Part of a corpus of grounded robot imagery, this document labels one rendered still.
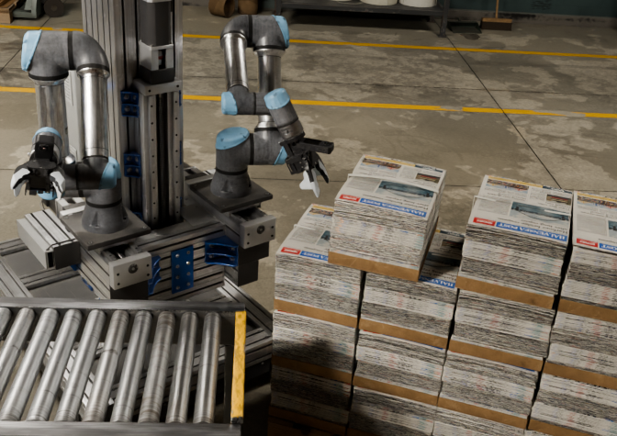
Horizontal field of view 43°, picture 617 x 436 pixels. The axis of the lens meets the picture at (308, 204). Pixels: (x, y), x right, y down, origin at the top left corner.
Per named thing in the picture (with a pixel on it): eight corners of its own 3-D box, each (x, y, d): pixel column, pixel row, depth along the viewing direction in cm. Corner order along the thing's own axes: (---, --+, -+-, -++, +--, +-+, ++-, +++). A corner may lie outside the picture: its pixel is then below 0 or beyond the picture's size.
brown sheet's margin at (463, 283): (471, 231, 271) (473, 220, 269) (557, 249, 264) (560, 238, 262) (454, 287, 239) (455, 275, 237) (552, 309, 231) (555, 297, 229)
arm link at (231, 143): (214, 158, 291) (214, 124, 285) (251, 158, 293) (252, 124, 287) (216, 172, 281) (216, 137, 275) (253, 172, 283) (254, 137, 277)
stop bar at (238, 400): (247, 316, 225) (247, 310, 224) (244, 424, 187) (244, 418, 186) (235, 316, 225) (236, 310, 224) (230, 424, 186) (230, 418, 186)
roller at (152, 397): (178, 320, 228) (173, 307, 226) (159, 439, 187) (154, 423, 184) (161, 323, 228) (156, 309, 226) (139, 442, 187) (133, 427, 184)
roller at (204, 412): (221, 323, 229) (221, 309, 227) (213, 441, 188) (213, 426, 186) (204, 323, 229) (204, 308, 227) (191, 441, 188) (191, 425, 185)
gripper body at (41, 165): (54, 198, 204) (57, 178, 214) (56, 169, 200) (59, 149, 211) (23, 196, 202) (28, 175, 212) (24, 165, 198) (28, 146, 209)
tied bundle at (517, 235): (471, 232, 271) (482, 172, 261) (559, 251, 264) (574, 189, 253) (453, 289, 239) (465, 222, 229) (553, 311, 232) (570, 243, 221)
